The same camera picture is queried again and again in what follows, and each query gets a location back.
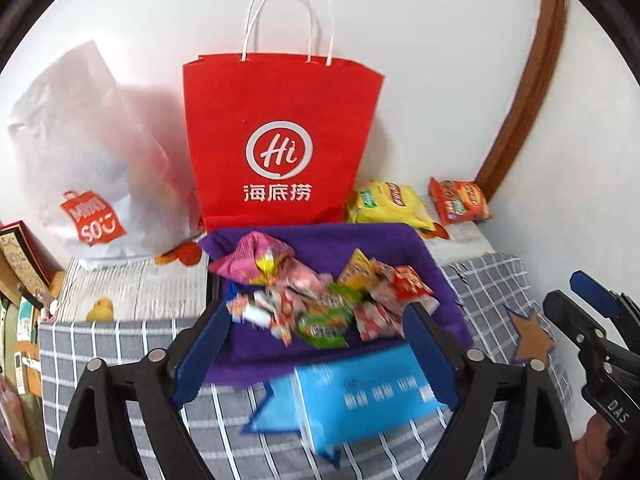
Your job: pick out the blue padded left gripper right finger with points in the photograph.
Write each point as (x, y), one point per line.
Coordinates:
(607, 303)

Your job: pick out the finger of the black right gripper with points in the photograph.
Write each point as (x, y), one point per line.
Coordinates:
(533, 439)

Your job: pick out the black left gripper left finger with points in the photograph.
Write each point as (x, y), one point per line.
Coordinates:
(97, 441)

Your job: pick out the magenta yellow snack bag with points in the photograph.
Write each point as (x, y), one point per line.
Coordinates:
(257, 260)

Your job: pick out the pink white snack packet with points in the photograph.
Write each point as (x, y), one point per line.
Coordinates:
(374, 321)

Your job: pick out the pink panda snack bag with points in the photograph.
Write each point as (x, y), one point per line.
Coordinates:
(277, 306)

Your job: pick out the person's right hand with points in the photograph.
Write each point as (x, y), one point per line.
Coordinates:
(596, 449)

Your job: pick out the brown star patch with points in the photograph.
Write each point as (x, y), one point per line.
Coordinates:
(533, 342)

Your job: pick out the fruit print newspaper cloth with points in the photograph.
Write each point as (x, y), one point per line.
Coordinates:
(138, 290)

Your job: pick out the cluttered side shelf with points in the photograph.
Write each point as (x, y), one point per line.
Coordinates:
(29, 282)

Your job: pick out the orange red snack bag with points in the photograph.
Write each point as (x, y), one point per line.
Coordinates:
(458, 201)

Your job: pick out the red small snack packet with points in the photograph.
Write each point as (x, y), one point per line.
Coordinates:
(407, 284)

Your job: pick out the light blue snack box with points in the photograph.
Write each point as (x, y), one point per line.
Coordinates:
(358, 398)

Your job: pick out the purple towel lined basket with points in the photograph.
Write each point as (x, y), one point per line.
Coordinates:
(250, 355)

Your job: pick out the green snack packet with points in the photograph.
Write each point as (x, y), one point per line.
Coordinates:
(327, 318)

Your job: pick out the yellow chips bag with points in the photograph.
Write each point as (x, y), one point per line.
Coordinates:
(388, 202)

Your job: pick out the yellow orange snack packet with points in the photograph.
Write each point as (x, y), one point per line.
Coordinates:
(358, 274)

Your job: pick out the white Miniso plastic bag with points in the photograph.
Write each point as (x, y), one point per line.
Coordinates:
(95, 175)

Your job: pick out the red Haidilao paper bag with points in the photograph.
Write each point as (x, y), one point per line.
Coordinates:
(276, 139)

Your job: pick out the brown wooden door frame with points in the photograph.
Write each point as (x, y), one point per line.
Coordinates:
(529, 96)

